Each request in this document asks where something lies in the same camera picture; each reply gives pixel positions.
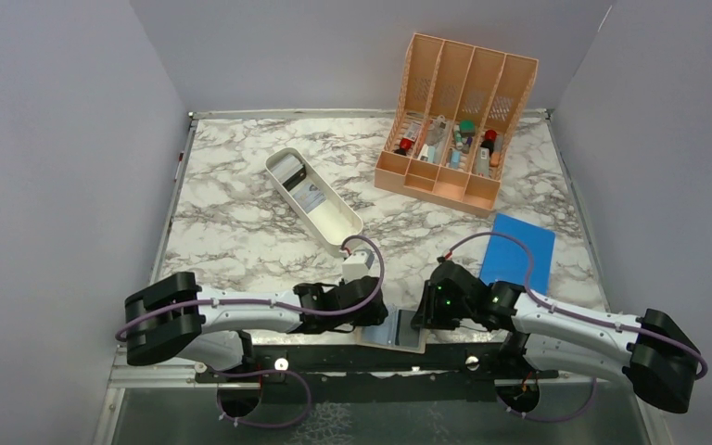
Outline black credit card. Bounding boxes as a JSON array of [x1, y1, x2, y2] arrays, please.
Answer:
[[394, 309, 421, 349]]

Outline white oblong plastic tray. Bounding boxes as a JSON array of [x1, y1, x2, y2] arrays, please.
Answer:
[[264, 147, 363, 257]]

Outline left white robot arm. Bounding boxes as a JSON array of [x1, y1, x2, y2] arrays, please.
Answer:
[[115, 272, 388, 381]]

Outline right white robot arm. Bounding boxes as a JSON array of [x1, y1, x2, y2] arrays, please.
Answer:
[[412, 261, 702, 413]]

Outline stack of cards in tray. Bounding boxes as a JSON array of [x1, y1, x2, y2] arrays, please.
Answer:
[[269, 154, 326, 213]]

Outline blue flat board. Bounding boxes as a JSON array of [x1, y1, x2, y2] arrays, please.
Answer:
[[479, 213, 555, 295]]

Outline orange marker pen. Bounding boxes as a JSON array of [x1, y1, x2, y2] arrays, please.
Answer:
[[489, 134, 503, 168]]

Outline red capped black bottle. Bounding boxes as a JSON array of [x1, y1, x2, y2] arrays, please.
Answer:
[[393, 137, 415, 156]]

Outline red capped bottle right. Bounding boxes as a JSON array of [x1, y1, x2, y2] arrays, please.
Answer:
[[480, 130, 498, 156]]

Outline green capped bottle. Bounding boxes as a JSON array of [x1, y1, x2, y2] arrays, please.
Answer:
[[458, 120, 477, 138]]

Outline peach plastic desk organizer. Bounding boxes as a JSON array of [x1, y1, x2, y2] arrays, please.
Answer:
[[375, 33, 539, 216]]

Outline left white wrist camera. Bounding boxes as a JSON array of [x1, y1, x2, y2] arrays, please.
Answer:
[[341, 248, 375, 283]]

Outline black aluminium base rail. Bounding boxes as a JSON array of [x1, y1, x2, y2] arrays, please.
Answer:
[[108, 341, 616, 407]]

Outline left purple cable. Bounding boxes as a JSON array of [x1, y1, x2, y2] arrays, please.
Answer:
[[115, 235, 386, 430]]

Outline purple cable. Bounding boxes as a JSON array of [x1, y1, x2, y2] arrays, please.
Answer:
[[437, 231, 709, 425], [115, 235, 386, 430]]

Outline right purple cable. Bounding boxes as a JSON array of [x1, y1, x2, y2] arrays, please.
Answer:
[[437, 231, 709, 425]]

